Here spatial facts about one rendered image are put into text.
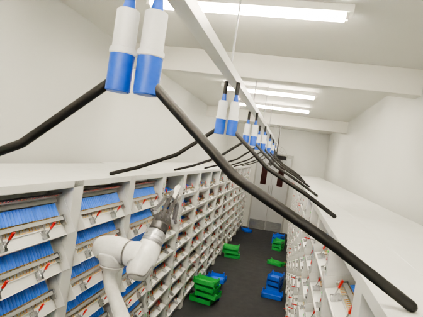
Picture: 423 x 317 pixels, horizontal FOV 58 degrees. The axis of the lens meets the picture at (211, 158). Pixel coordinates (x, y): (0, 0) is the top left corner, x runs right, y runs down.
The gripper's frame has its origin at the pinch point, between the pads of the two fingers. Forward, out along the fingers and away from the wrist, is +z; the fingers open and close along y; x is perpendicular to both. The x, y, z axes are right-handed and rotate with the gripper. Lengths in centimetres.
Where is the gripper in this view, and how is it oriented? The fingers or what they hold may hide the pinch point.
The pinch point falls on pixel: (175, 192)
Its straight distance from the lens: 174.1
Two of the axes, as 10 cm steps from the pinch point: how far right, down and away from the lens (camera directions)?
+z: 3.3, -7.7, 5.5
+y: -7.9, -5.4, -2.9
